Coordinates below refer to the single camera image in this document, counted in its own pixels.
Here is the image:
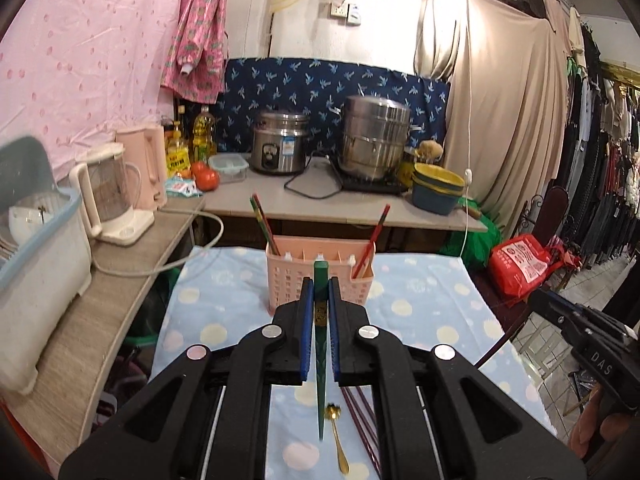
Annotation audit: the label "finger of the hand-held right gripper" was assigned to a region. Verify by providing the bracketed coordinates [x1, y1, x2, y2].
[526, 289, 583, 328]

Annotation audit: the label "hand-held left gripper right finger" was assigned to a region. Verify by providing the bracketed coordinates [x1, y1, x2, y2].
[327, 276, 586, 480]

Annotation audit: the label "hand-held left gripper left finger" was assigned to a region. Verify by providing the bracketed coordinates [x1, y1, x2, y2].
[59, 276, 316, 480]

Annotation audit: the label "pink perforated utensil holder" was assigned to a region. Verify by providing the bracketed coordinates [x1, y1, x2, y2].
[265, 235, 375, 317]

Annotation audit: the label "green chopstick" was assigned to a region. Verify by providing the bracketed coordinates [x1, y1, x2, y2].
[249, 196, 280, 257]
[313, 256, 329, 442]

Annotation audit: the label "dark brown chopstick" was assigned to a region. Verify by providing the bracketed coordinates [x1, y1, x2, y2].
[341, 387, 375, 465]
[356, 387, 384, 455]
[356, 240, 377, 278]
[348, 387, 379, 462]

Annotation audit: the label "red chopstick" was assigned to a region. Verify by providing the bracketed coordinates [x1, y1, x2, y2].
[351, 203, 391, 279]
[254, 193, 282, 255]

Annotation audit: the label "person's right hand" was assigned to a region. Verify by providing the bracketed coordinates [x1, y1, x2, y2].
[570, 400, 633, 463]

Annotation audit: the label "red plastic bag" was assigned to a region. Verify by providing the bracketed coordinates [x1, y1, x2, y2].
[487, 234, 583, 298]

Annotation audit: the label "blue dotted tablecloth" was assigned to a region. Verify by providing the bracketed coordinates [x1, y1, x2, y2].
[147, 246, 558, 480]

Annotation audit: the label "green plastic bag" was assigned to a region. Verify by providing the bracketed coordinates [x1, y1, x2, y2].
[439, 199, 502, 268]

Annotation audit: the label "dark metal chair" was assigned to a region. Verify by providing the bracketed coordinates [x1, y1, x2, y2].
[510, 185, 571, 311]

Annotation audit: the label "gold flower-head spoon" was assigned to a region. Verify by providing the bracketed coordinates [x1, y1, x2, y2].
[325, 402, 351, 475]

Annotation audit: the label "row of hanging clothes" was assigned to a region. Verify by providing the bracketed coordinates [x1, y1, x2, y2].
[550, 5, 640, 311]

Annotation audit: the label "black induction cooker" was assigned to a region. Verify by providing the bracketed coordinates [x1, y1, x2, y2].
[332, 170, 411, 196]

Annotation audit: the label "stacked teal and yellow pots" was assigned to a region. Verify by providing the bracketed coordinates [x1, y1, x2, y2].
[411, 162, 467, 216]

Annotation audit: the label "clear food container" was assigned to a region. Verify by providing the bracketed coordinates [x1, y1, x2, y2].
[208, 154, 250, 184]

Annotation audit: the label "red tomato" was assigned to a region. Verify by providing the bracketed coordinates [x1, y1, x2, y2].
[192, 162, 221, 192]

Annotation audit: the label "steel rice cooker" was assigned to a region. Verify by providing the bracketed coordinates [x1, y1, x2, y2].
[251, 111, 311, 176]

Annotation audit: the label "blue white packet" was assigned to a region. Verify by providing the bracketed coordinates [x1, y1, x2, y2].
[165, 176, 203, 198]

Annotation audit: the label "steel steamer pot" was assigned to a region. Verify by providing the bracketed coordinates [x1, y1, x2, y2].
[340, 94, 421, 181]

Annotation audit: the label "beige curtain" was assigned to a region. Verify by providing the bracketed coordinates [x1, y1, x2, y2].
[412, 0, 573, 241]

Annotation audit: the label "yellow label bottle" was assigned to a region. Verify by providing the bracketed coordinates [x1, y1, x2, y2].
[165, 120, 193, 178]

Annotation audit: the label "yellow cooking oil bottle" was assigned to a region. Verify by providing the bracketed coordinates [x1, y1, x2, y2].
[192, 105, 218, 163]

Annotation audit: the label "pink electric kettle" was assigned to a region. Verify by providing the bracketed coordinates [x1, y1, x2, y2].
[115, 125, 168, 211]

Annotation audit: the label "white glass kettle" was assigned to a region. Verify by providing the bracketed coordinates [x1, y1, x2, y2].
[69, 142, 156, 247]

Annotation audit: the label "blue leaf-print cloth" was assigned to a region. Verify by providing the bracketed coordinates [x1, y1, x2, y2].
[215, 57, 451, 161]

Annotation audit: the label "white plastic dish cabinet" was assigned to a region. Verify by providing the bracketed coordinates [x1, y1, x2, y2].
[0, 136, 96, 395]

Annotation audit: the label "white bowl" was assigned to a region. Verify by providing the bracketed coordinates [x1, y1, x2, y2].
[9, 205, 53, 243]

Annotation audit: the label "pink floral garment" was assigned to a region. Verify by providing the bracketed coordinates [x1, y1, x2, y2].
[160, 0, 233, 106]

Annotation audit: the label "black power cord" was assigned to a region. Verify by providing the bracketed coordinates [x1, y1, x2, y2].
[284, 150, 346, 196]

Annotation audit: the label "white cable with switch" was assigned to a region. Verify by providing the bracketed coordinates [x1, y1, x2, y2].
[460, 0, 476, 261]

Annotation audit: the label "white hose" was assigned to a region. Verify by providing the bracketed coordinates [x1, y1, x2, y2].
[92, 205, 225, 277]

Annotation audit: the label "white wall power socket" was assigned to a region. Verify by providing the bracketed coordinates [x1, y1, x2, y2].
[330, 2, 363, 26]

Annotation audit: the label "pink dotted wall sheet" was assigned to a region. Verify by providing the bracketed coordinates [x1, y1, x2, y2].
[0, 0, 201, 181]

